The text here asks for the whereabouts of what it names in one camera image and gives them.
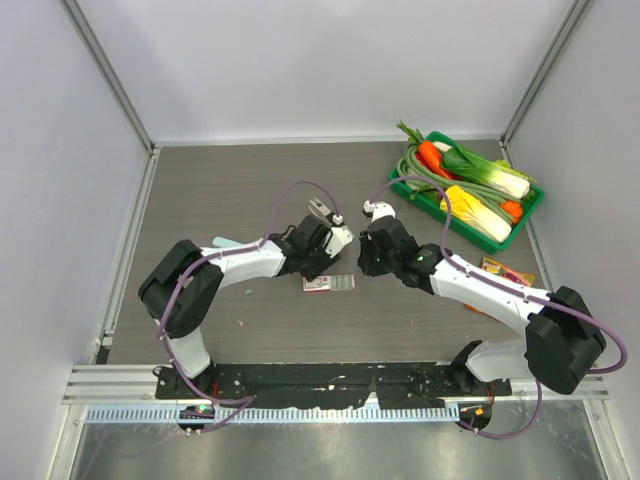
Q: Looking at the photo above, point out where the light blue stapler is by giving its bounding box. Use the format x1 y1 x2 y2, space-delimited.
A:
212 237 242 249

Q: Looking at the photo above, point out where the green long beans toy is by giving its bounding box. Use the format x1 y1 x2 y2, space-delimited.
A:
396 120 514 224

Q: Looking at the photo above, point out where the green plastic basket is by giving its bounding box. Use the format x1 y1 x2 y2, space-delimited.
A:
388 162 545 254

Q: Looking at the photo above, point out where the yellow napa cabbage toy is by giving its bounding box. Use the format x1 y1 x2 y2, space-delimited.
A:
440 186 512 243

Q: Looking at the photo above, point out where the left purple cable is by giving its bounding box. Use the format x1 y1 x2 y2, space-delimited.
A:
157 180 344 406

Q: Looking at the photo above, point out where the colourful snack packet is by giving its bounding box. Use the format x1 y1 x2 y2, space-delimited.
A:
480 256 535 287

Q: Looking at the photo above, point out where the bok choy toy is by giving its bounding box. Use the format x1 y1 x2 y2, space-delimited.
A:
443 146 531 199

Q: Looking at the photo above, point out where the red white staple box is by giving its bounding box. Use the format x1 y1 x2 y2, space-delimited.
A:
302 274 356 293

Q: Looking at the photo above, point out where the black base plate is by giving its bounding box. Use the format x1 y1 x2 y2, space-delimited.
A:
155 360 514 409

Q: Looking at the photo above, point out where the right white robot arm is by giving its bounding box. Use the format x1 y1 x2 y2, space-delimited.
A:
358 216 606 395

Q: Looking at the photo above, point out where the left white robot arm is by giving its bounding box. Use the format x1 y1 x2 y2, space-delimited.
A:
138 214 354 399

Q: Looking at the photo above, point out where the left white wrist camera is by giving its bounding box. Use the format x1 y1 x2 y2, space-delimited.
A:
325 214 354 258

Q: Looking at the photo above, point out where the small orange carrot toy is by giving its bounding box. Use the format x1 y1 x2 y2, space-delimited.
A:
500 200 524 224

